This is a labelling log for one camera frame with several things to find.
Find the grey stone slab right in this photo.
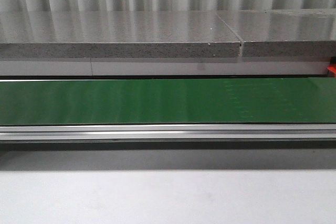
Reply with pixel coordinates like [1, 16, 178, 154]
[217, 9, 335, 61]

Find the grey stone slab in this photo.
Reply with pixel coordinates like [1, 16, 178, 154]
[1, 11, 240, 59]
[217, 9, 335, 61]

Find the green conveyor belt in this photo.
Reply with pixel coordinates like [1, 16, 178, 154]
[1, 77, 335, 125]

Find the grey stone slab left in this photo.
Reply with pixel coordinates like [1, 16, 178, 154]
[1, 11, 240, 59]

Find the red plastic tray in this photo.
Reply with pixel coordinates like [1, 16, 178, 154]
[327, 64, 336, 77]

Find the aluminium conveyor side rail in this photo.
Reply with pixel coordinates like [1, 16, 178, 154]
[1, 124, 335, 144]

